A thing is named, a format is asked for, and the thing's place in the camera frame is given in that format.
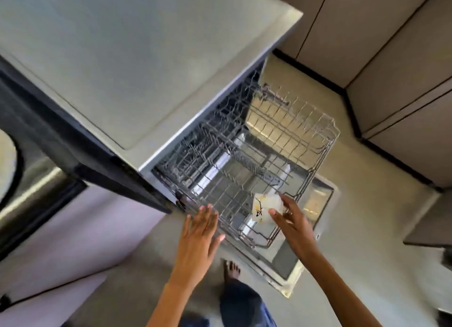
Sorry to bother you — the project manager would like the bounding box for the dark appliance with round window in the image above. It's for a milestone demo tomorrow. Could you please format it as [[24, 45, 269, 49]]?
[[0, 56, 172, 262]]

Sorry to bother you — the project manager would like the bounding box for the white printed cup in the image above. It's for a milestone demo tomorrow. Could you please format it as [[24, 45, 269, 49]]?
[[252, 192, 285, 225]]

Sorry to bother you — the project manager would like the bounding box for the person's right hand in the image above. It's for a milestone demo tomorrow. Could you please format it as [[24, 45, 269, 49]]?
[[268, 194, 320, 266]]

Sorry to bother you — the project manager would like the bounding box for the person's left forearm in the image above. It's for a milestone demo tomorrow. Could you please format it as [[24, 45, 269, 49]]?
[[146, 282, 198, 327]]

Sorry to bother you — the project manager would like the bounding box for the person's left hand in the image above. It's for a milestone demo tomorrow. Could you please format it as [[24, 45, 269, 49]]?
[[169, 203, 226, 292]]

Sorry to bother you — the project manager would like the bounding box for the steel dishwasher door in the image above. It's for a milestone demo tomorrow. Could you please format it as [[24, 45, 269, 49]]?
[[223, 174, 340, 299]]

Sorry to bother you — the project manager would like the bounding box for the beige cabinet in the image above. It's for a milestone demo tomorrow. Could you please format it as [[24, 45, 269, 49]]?
[[346, 0, 452, 190], [261, 0, 442, 89]]

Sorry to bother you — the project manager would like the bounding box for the person's right forearm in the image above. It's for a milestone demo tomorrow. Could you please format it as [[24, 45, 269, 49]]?
[[303, 251, 383, 327]]

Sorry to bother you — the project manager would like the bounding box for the grey wire dishwasher rack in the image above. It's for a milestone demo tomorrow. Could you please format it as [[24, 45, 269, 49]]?
[[152, 82, 340, 249]]

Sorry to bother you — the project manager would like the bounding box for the person's bare foot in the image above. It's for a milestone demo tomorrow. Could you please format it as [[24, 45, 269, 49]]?
[[221, 259, 242, 286]]

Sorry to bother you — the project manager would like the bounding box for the grey dishwasher body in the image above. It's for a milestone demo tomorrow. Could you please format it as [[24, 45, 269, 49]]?
[[0, 0, 304, 215]]

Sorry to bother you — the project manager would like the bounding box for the person's blue jeans leg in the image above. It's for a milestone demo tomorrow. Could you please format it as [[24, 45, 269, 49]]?
[[218, 280, 278, 327]]

